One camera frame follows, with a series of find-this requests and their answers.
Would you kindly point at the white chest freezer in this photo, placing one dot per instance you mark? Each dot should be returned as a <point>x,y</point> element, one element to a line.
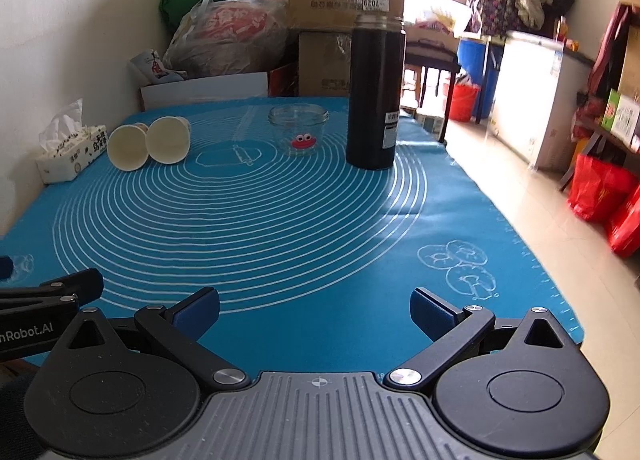
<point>535,99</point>

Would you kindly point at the blue barrel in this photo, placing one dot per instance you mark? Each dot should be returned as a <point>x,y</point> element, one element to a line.
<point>481,59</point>

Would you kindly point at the red bucket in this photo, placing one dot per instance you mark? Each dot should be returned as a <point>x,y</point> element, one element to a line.
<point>463,102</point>

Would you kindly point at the white tissue box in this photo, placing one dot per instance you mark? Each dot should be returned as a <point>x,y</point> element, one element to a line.
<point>68,145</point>

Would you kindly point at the clear plastic bag red contents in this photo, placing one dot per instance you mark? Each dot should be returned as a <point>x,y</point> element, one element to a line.
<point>218,38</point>

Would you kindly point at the small glass jar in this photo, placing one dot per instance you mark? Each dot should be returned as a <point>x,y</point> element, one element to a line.
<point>298,128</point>

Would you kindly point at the white paper cup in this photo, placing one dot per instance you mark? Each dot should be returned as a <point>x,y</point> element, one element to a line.
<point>168,139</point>
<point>126,147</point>

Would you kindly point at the lower cardboard box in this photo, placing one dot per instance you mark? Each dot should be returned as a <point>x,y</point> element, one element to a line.
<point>324,64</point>

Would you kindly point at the floral patterned bag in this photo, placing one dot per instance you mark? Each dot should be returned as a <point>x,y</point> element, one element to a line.
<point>494,17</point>

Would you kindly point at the right white paper cup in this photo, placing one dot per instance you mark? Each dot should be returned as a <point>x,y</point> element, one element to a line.
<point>168,139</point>

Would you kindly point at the green white carton box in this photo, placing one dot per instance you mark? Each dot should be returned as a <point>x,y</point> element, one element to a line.
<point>621,118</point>

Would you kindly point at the red shopping bag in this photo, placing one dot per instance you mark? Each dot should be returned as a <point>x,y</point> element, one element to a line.
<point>599,188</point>

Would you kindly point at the black thermos bottle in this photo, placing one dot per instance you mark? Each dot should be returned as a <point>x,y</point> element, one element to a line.
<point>377,63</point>

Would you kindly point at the white flat box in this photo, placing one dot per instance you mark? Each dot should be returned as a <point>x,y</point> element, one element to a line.
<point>205,90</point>

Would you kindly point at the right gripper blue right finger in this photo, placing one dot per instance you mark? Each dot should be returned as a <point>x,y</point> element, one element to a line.
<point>455,334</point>

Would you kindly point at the blue silicone baking mat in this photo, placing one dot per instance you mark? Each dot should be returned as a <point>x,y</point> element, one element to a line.
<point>314,260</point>

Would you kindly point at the left white paper cup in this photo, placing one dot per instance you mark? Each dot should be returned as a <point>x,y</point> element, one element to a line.
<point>126,147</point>

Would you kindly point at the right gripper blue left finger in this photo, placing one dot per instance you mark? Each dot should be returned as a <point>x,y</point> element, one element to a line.
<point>174,333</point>

